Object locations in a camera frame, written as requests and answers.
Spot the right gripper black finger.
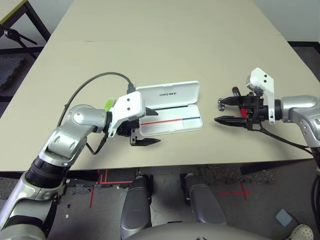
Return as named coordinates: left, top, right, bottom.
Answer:
left=214, top=115, right=249, bottom=126
left=217, top=96, right=242, bottom=107

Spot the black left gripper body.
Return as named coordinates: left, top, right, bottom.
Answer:
left=117, top=119, right=141, bottom=146

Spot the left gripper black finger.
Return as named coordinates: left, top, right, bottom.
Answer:
left=144, top=106, right=160, bottom=117
left=131, top=137, right=162, bottom=147

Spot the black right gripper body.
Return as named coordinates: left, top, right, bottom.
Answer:
left=240, top=92, right=269, bottom=131

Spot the black marker with red cap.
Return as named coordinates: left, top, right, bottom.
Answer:
left=231, top=86, right=248, bottom=119

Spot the white plastic pencil case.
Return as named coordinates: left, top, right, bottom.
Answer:
left=134, top=80, right=203, bottom=137

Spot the grey robot left leg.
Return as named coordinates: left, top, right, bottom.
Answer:
left=120, top=174, right=153, bottom=238

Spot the grey robot leg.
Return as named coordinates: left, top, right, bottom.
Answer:
left=183, top=173, right=228, bottom=226
left=120, top=174, right=153, bottom=238

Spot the grey robot right leg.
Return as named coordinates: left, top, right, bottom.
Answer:
left=183, top=173, right=228, bottom=226

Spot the grey robot torso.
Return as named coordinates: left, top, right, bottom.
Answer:
left=126, top=222, right=276, bottom=240

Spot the blue-grey square pad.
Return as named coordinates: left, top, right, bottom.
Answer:
left=275, top=208, right=293, bottom=227

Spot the dark textured floor mat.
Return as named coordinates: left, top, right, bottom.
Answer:
left=0, top=55, right=28, bottom=91

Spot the white bystander shoe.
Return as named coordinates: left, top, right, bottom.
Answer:
left=289, top=224, right=315, bottom=240

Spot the black tripod stand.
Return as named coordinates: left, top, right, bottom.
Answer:
left=0, top=23, right=39, bottom=60

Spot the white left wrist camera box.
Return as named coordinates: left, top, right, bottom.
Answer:
left=107, top=91, right=146, bottom=139

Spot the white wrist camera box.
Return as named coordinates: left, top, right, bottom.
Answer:
left=245, top=67, right=277, bottom=125
left=107, top=91, right=146, bottom=139

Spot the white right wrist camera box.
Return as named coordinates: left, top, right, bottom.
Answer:
left=245, top=67, right=277, bottom=125

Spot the black metal table frame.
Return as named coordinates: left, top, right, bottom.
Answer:
left=0, top=0, right=52, bottom=55

